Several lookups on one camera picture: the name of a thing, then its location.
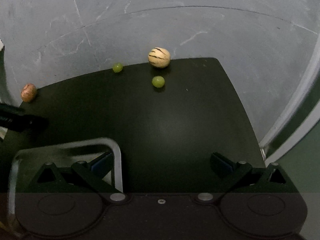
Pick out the green grape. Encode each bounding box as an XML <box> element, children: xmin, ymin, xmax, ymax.
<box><xmin>112</xmin><ymin>62</ymin><xmax>123</xmax><ymax>73</ymax></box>
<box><xmin>152</xmin><ymin>76</ymin><xmax>165</xmax><ymax>88</ymax></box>

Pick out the small striped pepino melon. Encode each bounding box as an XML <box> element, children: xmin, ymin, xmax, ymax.
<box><xmin>148</xmin><ymin>47</ymin><xmax>171</xmax><ymax>68</ymax></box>

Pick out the red apple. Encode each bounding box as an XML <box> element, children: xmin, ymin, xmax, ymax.
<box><xmin>21</xmin><ymin>83</ymin><xmax>37</xmax><ymax>102</ymax></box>

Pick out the metal tray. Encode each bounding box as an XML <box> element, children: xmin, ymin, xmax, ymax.
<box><xmin>8</xmin><ymin>138</ymin><xmax>123</xmax><ymax>219</ymax></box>

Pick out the black mat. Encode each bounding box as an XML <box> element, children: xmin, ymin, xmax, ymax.
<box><xmin>21</xmin><ymin>58</ymin><xmax>264</xmax><ymax>193</ymax></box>

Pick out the white window frame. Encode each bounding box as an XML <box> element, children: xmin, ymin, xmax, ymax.
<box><xmin>259</xmin><ymin>39</ymin><xmax>319</xmax><ymax>166</ymax></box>

